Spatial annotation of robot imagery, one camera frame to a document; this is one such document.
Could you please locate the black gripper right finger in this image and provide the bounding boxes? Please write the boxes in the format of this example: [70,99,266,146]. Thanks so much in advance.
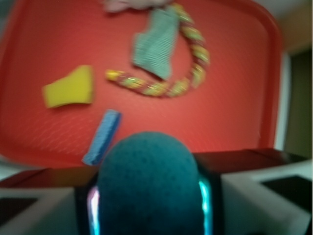
[195,156,224,235]

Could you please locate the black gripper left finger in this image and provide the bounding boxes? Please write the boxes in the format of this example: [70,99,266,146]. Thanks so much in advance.
[74,168,98,235]

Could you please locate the blue textured ball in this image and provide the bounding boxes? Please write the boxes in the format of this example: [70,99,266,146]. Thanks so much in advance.
[97,132,204,235]

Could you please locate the blue sponge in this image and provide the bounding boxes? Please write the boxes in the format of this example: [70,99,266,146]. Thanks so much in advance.
[82,109,122,166]

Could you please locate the yellow sponge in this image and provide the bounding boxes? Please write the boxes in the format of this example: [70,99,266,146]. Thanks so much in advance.
[43,65,94,108]

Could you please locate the red plastic tray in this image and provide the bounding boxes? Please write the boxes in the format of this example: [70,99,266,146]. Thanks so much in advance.
[0,0,282,168]

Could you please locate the light blue cloth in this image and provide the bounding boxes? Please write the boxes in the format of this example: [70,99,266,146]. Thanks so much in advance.
[132,5,179,80]

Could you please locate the pink plush toy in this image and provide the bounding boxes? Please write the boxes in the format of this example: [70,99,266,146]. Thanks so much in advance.
[102,0,173,13]

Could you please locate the multicolour rope ring toy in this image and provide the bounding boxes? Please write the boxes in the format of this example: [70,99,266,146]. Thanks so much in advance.
[105,2,209,97]

